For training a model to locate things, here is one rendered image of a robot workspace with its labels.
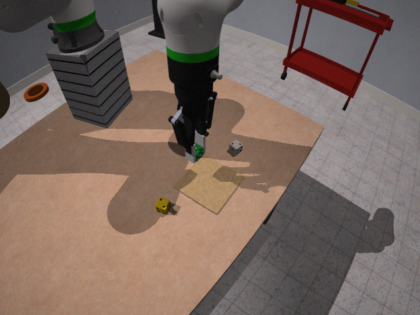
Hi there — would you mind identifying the green die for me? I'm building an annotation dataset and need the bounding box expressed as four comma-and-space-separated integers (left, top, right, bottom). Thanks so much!
194, 143, 203, 161

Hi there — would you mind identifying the tan flat mat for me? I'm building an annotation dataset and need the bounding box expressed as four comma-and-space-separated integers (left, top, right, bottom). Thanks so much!
173, 154, 245, 215

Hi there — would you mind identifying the grey die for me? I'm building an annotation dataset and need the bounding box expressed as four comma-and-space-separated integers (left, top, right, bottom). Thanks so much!
229, 139, 243, 156

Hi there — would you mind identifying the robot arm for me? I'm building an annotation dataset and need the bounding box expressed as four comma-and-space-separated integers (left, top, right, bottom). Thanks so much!
0, 0, 243, 89

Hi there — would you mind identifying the yellow die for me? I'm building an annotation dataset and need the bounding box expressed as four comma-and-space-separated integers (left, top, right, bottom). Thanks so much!
155, 197, 171, 215

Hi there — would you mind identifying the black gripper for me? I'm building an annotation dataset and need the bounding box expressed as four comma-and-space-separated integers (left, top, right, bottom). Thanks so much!
168, 83, 217, 164

